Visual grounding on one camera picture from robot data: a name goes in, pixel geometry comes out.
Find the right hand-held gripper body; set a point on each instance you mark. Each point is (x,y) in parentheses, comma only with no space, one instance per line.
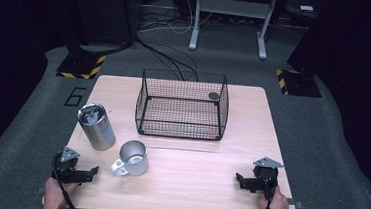
(265,177)

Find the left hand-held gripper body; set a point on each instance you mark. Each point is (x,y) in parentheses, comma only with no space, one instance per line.
(65,166)

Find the tall stainless steel tumbler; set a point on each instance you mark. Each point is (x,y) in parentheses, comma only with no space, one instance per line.
(99,131)

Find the stainless steel mug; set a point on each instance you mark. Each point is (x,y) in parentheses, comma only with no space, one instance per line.
(135,165)

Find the person's left hand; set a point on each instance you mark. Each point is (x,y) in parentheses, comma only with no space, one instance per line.
(54,196)

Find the grey tape strip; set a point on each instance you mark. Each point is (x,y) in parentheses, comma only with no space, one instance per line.
(296,204)
(40,190)

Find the black round disc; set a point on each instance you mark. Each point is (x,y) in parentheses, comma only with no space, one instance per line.
(213,96)

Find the black yellow striped stand base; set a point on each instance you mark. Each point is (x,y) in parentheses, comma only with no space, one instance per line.
(79,66)
(300,84)

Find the black cabinet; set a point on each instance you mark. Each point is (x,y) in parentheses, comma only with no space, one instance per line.
(107,8)

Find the small white box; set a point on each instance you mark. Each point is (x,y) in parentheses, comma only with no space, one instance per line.
(306,8)

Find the white metal desk frame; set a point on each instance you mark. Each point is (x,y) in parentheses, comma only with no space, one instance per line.
(234,7)

